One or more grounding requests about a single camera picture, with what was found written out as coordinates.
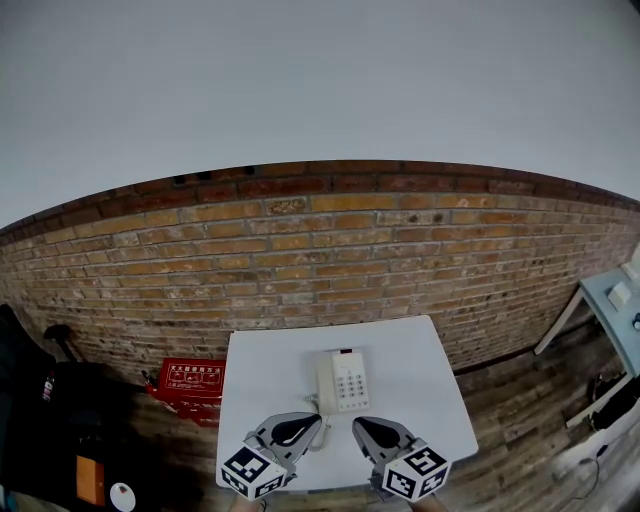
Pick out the black bag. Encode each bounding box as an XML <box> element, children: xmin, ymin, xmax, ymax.
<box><xmin>586</xmin><ymin>371</ymin><xmax>640</xmax><ymax>432</ymax></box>

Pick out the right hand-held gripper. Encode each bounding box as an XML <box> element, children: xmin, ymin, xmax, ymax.
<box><xmin>351</xmin><ymin>415</ymin><xmax>452</xmax><ymax>503</ymax></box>

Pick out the thin black cable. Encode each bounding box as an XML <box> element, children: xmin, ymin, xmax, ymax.
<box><xmin>563</xmin><ymin>443</ymin><xmax>609</xmax><ymax>501</ymax></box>

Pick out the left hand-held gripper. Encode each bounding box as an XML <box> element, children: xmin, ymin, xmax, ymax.
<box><xmin>215</xmin><ymin>412</ymin><xmax>324</xmax><ymax>502</ymax></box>

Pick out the orange box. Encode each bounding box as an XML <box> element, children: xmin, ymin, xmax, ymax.
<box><xmin>75</xmin><ymin>454</ymin><xmax>107</xmax><ymax>507</ymax></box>

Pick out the light blue side table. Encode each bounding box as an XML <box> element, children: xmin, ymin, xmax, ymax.
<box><xmin>533</xmin><ymin>263</ymin><xmax>640</xmax><ymax>430</ymax></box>

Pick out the small white box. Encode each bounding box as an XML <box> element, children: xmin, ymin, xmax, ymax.
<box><xmin>606</xmin><ymin>280</ymin><xmax>633</xmax><ymax>307</ymax></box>

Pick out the red fire equipment box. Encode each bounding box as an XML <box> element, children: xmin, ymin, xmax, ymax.
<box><xmin>151</xmin><ymin>357</ymin><xmax>228</xmax><ymax>429</ymax></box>

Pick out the white table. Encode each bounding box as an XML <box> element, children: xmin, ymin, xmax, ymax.
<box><xmin>215</xmin><ymin>314</ymin><xmax>480</xmax><ymax>495</ymax></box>

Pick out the white telephone handset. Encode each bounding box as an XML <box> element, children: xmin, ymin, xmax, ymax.
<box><xmin>316</xmin><ymin>351</ymin><xmax>338</xmax><ymax>416</ymax></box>

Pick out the white round lid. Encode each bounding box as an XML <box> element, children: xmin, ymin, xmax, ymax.
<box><xmin>108</xmin><ymin>480</ymin><xmax>138</xmax><ymax>512</ymax></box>

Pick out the person's right forearm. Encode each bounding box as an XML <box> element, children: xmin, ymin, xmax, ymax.
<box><xmin>407</xmin><ymin>494</ymin><xmax>449</xmax><ymax>512</ymax></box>

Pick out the white coiled telephone cord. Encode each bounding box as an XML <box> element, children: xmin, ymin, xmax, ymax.
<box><xmin>305</xmin><ymin>393</ymin><xmax>334</xmax><ymax>452</ymax></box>

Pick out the white telephone base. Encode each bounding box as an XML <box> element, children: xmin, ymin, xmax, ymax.
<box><xmin>329</xmin><ymin>348</ymin><xmax>373</xmax><ymax>413</ymax></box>

